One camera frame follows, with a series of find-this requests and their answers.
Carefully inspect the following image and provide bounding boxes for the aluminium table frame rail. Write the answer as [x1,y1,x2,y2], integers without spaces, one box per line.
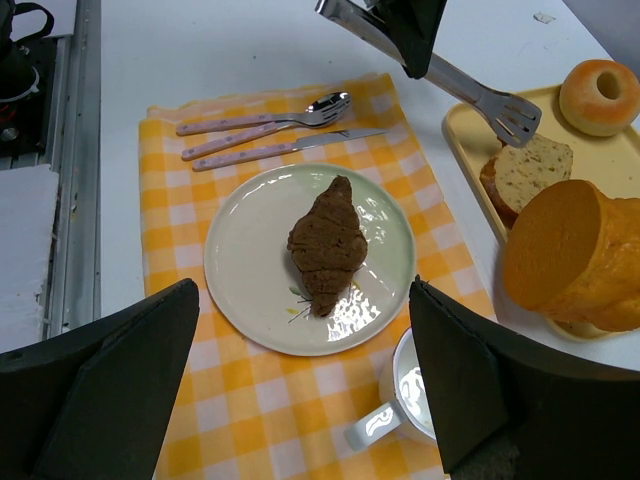
[43,1,102,339]

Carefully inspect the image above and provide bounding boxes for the seeded bread slice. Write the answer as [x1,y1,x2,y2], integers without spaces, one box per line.
[479,134,574,229]

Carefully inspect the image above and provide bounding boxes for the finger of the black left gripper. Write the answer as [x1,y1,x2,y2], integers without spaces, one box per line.
[350,0,446,79]

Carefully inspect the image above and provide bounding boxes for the white ceramic mug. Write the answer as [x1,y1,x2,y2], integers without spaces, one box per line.
[344,327,437,451]

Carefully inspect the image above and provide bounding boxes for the large orange brioche loaf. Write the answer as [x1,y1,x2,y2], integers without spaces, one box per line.
[503,180,639,332]

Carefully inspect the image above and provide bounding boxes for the round bagel bun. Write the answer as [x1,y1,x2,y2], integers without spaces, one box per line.
[559,59,639,137]

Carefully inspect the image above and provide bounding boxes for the white foam board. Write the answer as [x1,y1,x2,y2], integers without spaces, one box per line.
[0,165,59,352]

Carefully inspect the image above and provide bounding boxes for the pink-handled spoon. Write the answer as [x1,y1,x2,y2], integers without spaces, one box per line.
[176,92,352,136]

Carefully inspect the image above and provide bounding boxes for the pale green ceramic plate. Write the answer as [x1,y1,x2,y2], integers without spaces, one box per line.
[204,163,416,356]

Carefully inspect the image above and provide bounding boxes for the stainless steel tongs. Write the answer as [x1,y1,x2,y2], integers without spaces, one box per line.
[315,0,542,148]

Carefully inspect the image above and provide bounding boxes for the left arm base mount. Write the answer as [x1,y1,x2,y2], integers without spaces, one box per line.
[1,1,56,157]

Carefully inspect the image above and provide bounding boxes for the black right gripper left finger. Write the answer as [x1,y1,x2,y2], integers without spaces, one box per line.
[1,279,199,479]

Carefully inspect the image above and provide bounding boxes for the pink-handled knife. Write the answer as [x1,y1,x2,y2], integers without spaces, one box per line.
[192,128,386,172]

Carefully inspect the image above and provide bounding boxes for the pink-handled fork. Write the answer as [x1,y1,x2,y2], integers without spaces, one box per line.
[181,122,322,161]

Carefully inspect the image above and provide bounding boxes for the dark brown croissant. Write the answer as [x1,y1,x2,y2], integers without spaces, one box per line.
[287,175,368,317]

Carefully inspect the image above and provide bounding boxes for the small white paper scrap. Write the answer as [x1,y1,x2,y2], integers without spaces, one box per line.
[533,12,556,25]

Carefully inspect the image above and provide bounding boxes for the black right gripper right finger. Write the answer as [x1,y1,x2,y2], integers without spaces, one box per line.
[409,279,639,479]

